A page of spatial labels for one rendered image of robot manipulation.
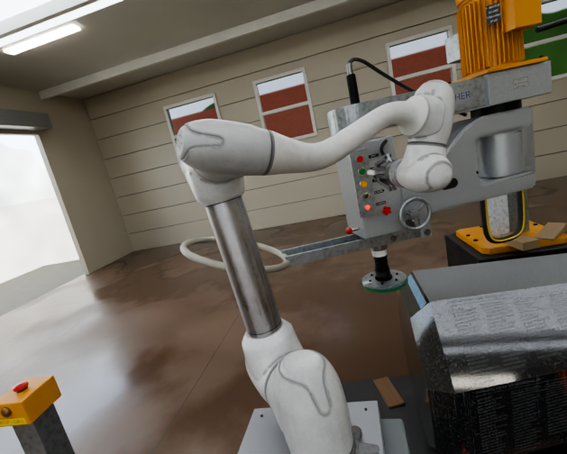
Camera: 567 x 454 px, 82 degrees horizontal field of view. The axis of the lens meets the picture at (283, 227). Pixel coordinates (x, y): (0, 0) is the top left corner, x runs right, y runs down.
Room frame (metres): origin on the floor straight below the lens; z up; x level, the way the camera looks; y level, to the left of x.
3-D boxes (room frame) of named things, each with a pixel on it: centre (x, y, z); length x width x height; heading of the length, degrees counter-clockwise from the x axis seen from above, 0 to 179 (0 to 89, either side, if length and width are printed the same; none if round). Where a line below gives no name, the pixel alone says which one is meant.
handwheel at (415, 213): (1.37, -0.56, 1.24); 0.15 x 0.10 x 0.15; 96
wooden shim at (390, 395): (1.78, -0.42, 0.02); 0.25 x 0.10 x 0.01; 4
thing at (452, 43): (2.11, -1.32, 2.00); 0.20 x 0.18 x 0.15; 170
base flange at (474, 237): (2.07, -1.46, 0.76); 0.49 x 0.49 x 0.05; 80
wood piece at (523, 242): (1.83, -1.37, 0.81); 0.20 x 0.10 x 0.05; 178
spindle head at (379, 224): (1.49, -0.50, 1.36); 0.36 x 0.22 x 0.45; 96
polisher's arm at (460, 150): (1.50, -0.82, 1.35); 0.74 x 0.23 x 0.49; 96
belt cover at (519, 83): (1.51, -0.77, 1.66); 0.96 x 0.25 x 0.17; 96
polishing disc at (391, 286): (1.48, -0.43, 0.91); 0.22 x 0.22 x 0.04
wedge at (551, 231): (1.88, -1.60, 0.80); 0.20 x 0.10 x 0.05; 119
